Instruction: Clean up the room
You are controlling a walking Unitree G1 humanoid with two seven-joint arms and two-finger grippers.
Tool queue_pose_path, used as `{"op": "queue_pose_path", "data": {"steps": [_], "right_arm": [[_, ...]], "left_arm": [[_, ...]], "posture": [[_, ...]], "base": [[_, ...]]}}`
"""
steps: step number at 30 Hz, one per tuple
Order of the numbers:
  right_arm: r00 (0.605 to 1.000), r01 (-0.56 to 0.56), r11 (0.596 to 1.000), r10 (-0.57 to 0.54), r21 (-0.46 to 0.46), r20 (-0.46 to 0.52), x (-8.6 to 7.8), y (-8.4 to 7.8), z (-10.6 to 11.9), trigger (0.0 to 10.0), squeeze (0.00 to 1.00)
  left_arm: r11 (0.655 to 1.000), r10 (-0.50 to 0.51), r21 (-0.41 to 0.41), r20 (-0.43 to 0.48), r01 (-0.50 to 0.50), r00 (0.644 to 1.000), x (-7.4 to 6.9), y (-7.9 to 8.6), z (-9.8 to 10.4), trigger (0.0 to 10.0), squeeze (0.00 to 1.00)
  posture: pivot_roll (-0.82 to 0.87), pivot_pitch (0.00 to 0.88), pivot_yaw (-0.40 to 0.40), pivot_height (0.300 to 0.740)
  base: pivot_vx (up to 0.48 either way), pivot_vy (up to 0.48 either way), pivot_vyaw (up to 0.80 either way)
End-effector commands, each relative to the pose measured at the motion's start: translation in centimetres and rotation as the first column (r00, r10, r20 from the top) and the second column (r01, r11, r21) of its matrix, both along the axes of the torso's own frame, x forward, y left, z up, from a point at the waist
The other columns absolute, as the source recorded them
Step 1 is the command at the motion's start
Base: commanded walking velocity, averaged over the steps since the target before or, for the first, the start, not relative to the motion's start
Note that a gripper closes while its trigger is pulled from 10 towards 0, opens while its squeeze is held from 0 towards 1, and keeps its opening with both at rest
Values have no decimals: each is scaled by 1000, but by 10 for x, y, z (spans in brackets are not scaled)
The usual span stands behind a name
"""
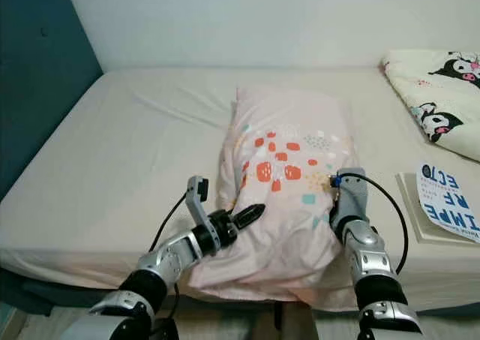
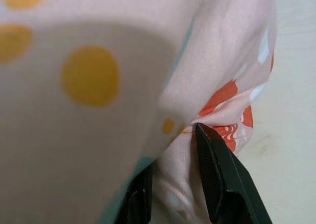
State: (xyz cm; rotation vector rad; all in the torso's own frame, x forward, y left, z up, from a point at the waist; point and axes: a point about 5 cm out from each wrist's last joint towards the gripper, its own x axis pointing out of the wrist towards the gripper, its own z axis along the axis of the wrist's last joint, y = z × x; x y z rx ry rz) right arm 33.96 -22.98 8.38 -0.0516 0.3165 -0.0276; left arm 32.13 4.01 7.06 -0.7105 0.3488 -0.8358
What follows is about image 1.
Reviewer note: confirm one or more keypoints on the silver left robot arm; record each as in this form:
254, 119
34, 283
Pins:
165, 265

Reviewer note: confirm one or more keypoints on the pink pillow with coloured spots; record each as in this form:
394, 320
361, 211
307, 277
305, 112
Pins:
292, 115

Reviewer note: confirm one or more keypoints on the dark bed frame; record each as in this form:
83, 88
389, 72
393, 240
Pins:
30, 295

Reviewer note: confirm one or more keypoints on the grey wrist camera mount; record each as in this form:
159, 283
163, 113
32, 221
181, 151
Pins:
352, 197
199, 201

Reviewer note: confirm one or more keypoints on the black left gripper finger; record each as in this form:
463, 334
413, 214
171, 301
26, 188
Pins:
251, 215

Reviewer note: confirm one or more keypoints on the cream cartoon print blanket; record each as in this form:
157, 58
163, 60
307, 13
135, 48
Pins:
435, 85

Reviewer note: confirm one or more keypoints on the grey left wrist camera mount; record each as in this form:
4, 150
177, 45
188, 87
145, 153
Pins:
199, 201

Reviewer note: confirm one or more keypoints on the beige sheeted bed mattress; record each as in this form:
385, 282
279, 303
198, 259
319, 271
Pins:
135, 137

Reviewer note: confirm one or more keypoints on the white blue paperback book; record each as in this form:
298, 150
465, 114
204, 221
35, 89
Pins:
450, 201

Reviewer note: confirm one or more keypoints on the teal upholstered headboard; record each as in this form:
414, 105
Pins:
45, 85

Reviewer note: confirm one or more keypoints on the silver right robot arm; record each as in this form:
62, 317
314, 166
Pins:
379, 280

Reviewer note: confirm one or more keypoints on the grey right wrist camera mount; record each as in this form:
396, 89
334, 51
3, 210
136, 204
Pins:
352, 197

